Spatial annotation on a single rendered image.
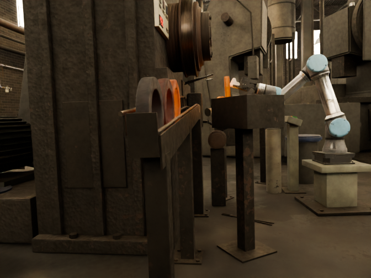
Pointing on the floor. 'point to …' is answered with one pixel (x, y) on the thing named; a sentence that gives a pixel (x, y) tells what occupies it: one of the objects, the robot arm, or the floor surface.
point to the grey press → (351, 58)
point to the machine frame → (91, 121)
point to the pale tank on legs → (282, 35)
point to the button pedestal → (292, 156)
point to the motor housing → (217, 167)
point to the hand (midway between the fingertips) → (227, 85)
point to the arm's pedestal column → (335, 196)
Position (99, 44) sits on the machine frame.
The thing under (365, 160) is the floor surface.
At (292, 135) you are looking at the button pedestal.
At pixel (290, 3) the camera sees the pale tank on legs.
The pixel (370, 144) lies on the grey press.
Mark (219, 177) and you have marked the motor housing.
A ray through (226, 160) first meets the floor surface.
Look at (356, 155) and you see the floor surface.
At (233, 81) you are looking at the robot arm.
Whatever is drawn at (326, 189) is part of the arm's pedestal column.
